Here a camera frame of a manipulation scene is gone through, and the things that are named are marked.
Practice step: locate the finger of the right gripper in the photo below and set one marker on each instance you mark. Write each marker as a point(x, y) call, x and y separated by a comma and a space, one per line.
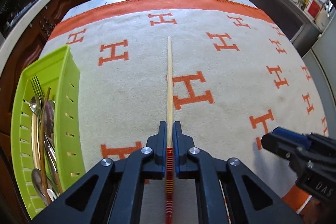
point(278, 146)
point(290, 135)

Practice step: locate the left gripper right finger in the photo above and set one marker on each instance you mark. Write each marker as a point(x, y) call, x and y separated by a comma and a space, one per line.
point(227, 190)

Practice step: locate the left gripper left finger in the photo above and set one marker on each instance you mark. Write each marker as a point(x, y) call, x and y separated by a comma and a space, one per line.
point(111, 191)

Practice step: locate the pale chopstick red striped end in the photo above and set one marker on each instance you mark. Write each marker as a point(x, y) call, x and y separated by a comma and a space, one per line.
point(169, 181)

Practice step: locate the brown bamboo chopstick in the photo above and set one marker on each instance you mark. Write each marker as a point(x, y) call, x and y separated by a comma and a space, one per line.
point(56, 175)

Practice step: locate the large steel ladle spoon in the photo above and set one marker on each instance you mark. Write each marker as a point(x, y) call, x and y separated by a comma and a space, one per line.
point(37, 183)

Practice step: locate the large steel tablespoon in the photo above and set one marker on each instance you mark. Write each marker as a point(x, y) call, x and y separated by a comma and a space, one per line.
point(49, 121)

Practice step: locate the steel fork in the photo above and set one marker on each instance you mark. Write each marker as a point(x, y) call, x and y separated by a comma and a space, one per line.
point(38, 91)

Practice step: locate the white ceramic soup spoon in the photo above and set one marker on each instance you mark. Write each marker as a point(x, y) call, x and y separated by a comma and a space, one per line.
point(52, 195)

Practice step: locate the green plastic utensil tray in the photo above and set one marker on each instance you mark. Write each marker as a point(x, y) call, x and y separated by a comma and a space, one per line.
point(57, 74)

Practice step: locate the orange beige H-pattern cloth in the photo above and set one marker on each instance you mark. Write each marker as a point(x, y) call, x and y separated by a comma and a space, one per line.
point(236, 77)

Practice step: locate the small steel teaspoon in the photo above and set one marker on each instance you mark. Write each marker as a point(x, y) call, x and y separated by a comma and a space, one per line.
point(35, 105)

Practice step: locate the red label container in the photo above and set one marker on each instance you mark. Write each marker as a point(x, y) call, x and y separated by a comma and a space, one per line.
point(312, 8)

